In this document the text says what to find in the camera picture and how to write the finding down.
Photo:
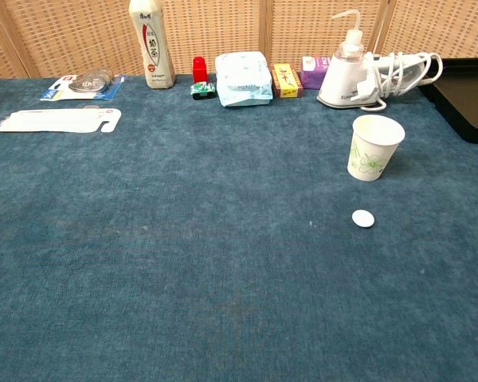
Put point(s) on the small green black box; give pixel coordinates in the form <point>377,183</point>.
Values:
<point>202,90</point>

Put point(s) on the black rectangular tray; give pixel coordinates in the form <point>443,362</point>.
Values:
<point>470,103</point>

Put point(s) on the blue packaged earphones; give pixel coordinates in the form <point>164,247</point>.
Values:
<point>87,83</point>

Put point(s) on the clear plastic wash bottle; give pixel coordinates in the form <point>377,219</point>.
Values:
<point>353,39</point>

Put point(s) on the small red stamp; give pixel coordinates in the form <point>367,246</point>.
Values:
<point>199,71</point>

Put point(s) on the yellow and red box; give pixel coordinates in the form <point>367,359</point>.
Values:
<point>287,79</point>

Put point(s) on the purple and white box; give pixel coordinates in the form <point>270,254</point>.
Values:
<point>312,73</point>

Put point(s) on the milk tea plastic bottle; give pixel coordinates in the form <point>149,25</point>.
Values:
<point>151,47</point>

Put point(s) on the blue table cloth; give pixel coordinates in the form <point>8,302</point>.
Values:
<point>183,238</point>

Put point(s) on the flat white card package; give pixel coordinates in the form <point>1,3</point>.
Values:
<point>56,120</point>

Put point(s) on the woven bamboo folding screen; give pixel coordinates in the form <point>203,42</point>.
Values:
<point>63,32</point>

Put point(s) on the white hair dryer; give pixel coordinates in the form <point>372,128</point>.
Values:
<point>338,79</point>

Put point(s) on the light blue wet wipes pack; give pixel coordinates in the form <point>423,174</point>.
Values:
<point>243,79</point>

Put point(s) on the white bottle cap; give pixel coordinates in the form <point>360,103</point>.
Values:
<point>363,219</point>

